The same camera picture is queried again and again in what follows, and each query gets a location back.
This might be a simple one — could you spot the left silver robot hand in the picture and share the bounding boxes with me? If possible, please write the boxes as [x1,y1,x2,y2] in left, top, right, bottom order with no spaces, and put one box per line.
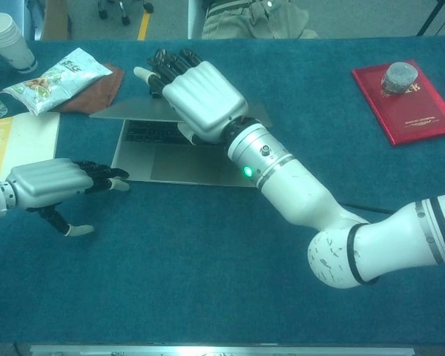
[5,157,131,237]

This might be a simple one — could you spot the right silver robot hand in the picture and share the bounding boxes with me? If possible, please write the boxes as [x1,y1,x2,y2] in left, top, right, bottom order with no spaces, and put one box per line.
[133,47,248,145]

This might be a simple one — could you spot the silver laptop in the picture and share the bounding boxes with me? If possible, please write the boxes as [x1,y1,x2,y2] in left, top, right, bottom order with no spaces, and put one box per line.
[88,97,272,188]

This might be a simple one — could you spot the white yellow Lexicon notebook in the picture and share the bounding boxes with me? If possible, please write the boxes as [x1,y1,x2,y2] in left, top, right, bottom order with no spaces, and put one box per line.
[0,111,61,177]

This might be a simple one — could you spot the person in dark clothes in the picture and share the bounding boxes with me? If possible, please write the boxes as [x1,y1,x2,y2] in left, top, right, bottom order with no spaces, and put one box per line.
[200,0,319,40]

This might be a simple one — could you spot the brown folded cloth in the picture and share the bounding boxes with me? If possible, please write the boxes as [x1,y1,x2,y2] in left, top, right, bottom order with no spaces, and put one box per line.
[53,62,126,114]

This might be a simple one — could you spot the white nut snack bag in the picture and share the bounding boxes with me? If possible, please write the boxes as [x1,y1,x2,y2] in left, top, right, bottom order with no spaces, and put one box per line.
[0,47,114,116]

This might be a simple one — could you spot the office chair wheel base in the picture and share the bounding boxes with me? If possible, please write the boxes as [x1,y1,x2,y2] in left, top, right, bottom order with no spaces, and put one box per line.
[97,0,155,26]

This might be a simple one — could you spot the stack of paper cups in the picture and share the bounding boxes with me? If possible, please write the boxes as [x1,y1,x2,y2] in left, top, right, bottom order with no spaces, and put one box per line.
[0,12,39,74]

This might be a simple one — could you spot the blue table cloth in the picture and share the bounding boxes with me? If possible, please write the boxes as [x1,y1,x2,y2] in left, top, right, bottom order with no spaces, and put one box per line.
[0,36,445,346]

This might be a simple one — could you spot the brown cardboard box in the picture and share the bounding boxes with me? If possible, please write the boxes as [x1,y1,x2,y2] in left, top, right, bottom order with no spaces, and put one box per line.
[40,0,73,41]

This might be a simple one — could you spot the red hardcover certificate folder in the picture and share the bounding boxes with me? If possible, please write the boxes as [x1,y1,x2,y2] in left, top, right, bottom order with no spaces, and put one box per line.
[351,59,445,146]

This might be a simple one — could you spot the black tripod leg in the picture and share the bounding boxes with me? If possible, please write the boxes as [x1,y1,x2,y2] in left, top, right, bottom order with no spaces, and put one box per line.
[416,0,445,37]

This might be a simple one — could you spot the aluminium profile rail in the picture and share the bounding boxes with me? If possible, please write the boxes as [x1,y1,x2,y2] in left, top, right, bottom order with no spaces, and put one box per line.
[29,344,416,356]

